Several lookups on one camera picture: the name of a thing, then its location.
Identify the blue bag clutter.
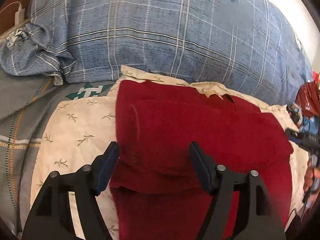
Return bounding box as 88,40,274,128
286,102,319,135

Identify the white charger adapter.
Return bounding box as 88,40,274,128
15,5,25,25

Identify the red plastic bag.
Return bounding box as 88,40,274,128
295,81,320,117

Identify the cream leaf-print pillow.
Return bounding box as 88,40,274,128
30,65,309,239

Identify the person's right hand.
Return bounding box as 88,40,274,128
303,160,319,203

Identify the blue plaid pillow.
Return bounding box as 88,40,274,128
1,0,312,105

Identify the red knit garment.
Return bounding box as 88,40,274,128
110,80,293,239

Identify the grey plaid bed sheet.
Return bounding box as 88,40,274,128
1,71,114,236

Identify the brown headboard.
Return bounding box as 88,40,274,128
0,0,41,34

